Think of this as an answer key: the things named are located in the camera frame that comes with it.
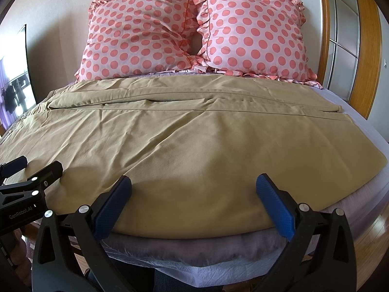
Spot khaki pants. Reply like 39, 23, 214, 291
0, 74, 389, 240

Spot grey blanket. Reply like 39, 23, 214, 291
102, 192, 382, 267

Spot lavender bed sheet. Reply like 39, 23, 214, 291
0, 69, 389, 290

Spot dark framed window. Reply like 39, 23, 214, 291
1, 26, 36, 129

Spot left polka dot pillow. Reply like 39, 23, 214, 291
75, 0, 198, 82

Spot polka dot pillow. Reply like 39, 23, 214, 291
192, 0, 322, 88
75, 0, 198, 82

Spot wooden framed glass door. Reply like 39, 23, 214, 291
302, 0, 382, 118

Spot right polka dot pillow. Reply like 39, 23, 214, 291
192, 0, 322, 88

